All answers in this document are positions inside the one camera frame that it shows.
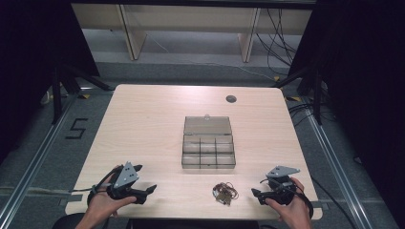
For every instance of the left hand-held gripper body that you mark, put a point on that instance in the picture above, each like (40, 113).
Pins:
(125, 178)

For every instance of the person's right hand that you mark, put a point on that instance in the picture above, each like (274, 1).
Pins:
(294, 211)

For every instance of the black metal stand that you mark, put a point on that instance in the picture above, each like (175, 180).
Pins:
(57, 95)
(316, 95)

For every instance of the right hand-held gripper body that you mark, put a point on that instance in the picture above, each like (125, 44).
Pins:
(280, 187)

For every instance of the light wooden bench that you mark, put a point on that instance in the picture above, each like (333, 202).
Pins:
(191, 19)

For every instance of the person's dark clothing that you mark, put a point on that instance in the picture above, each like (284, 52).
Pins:
(67, 222)

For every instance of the aluminium floor rail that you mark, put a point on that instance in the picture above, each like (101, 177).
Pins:
(334, 165)
(35, 162)

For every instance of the yellow black tape piece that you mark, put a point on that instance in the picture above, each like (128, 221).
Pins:
(84, 96)
(276, 78)
(293, 99)

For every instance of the black curtain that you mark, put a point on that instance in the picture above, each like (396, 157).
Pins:
(366, 79)
(31, 63)

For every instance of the person's left hand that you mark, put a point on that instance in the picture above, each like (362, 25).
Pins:
(102, 206)

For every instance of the clear plastic compartment box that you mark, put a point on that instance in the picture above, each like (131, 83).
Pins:
(208, 143)

